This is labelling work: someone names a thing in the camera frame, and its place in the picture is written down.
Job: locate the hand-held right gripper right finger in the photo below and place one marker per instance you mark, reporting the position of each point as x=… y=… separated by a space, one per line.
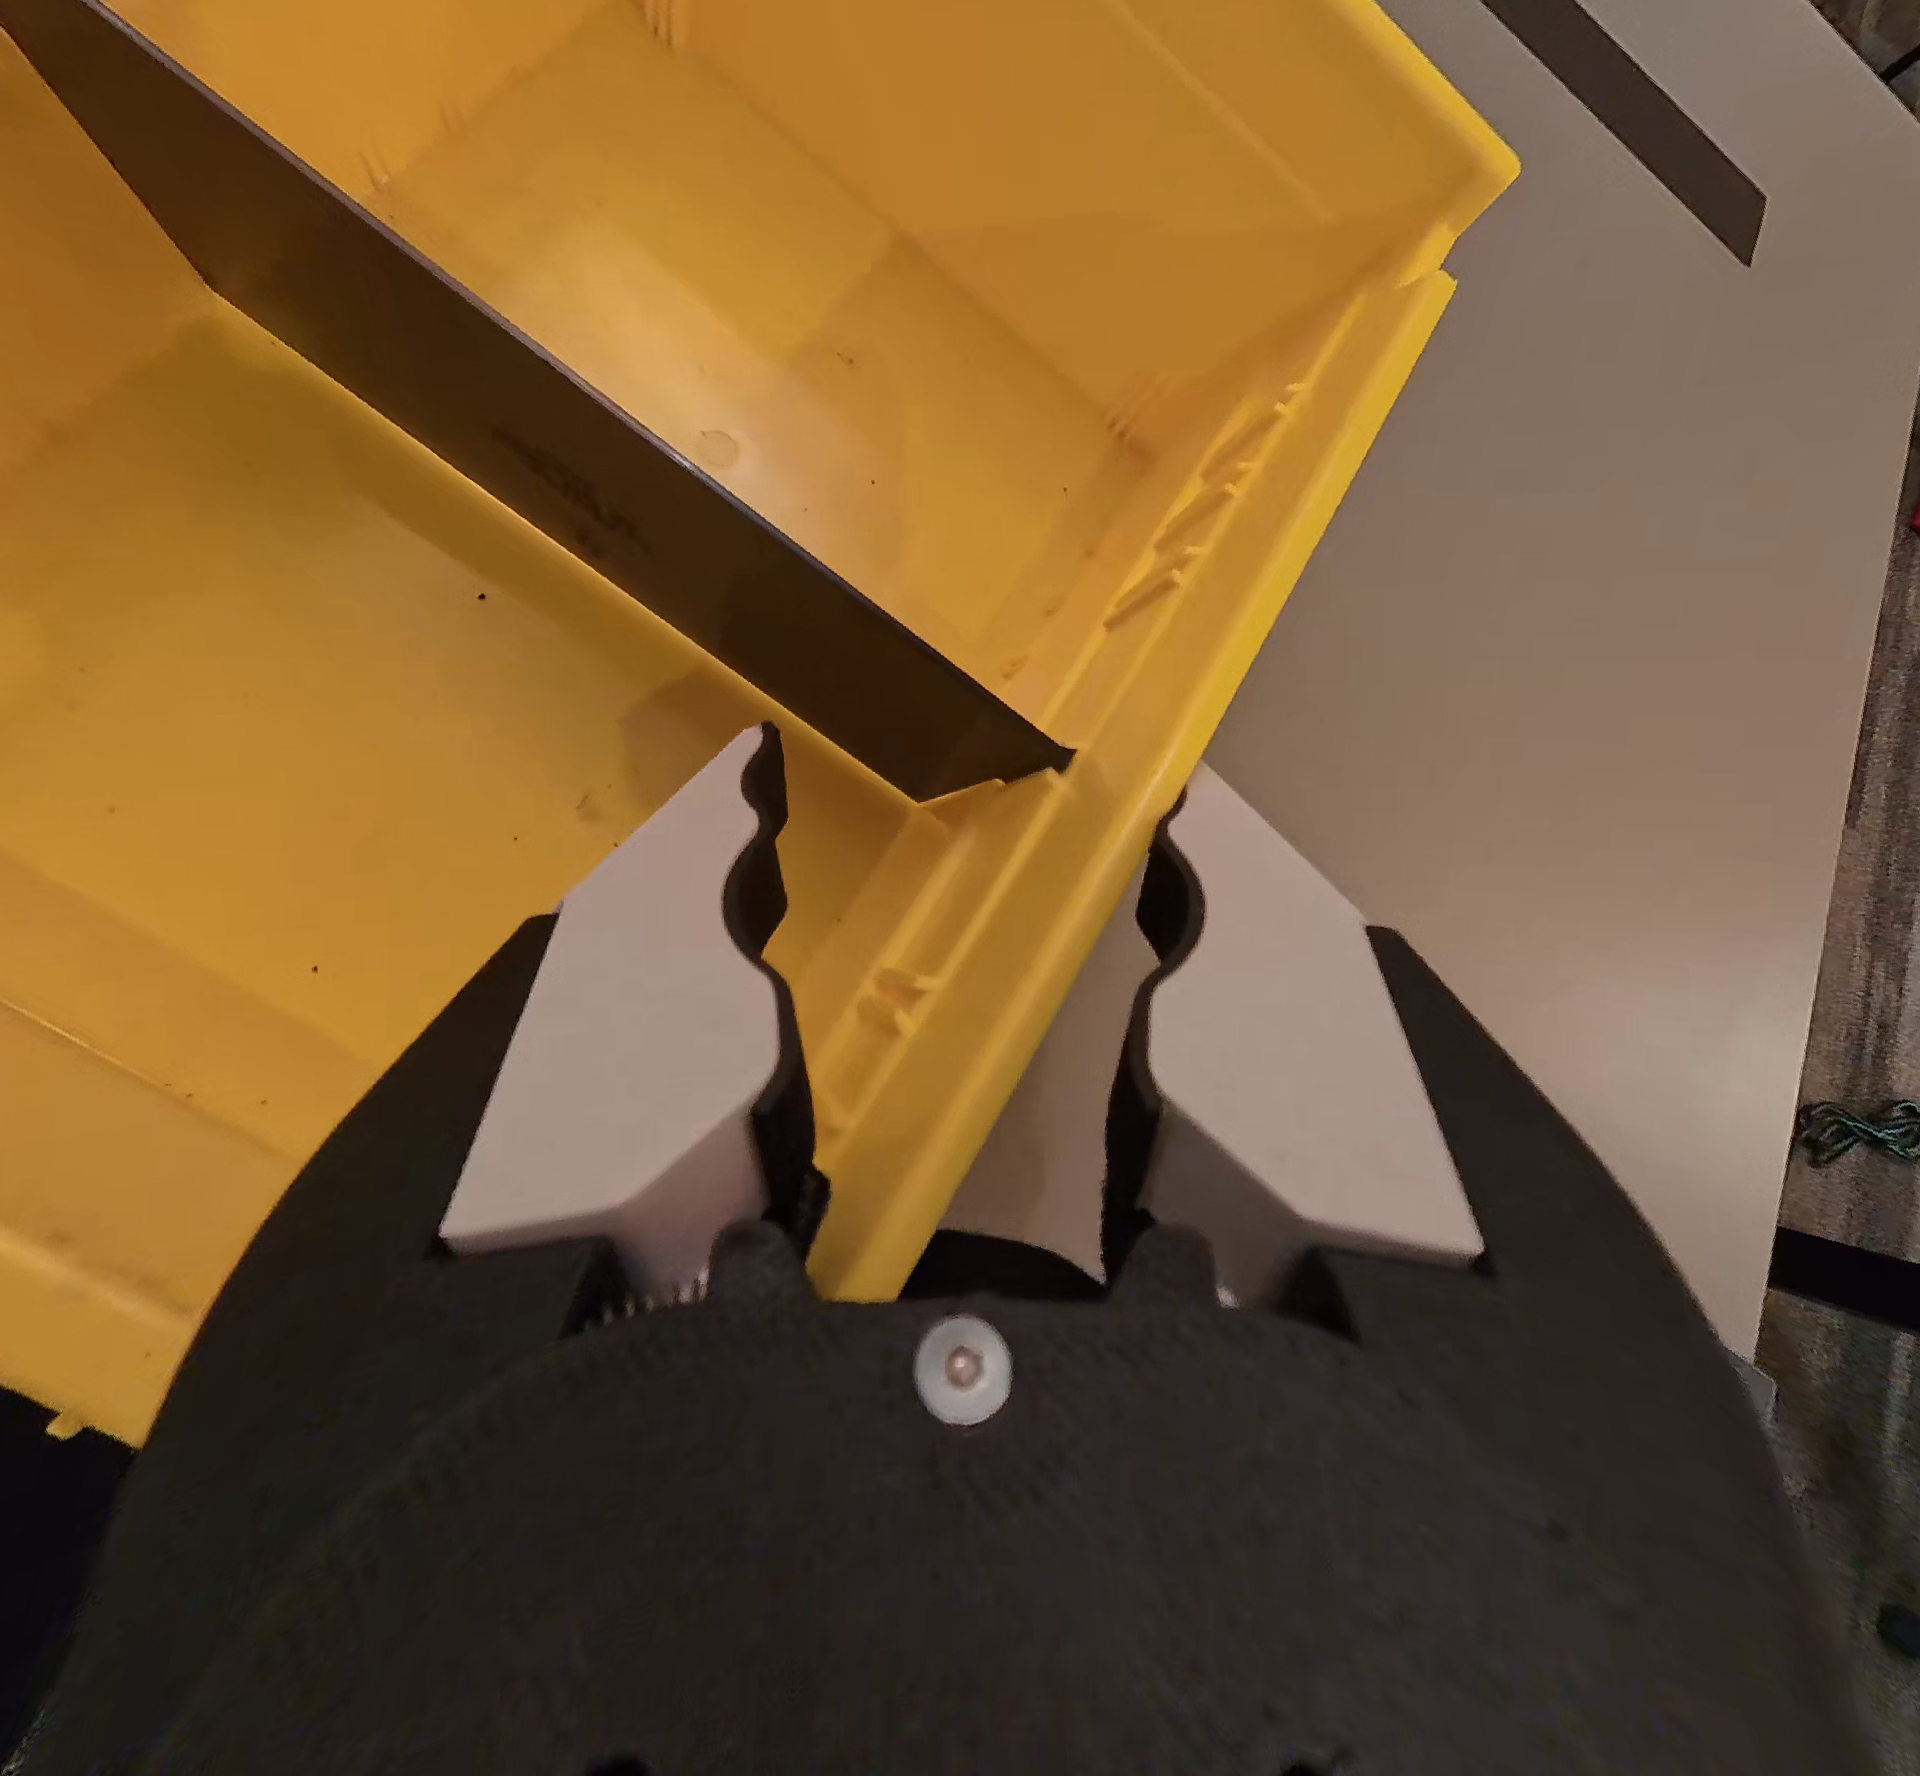
x=1290 y=1057

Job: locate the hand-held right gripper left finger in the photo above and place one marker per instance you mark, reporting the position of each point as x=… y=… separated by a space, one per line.
x=631 y=1057

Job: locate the yellow plastic bin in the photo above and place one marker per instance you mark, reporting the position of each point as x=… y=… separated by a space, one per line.
x=375 y=756

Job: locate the black bin divider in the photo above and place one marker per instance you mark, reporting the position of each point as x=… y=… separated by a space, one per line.
x=524 y=441

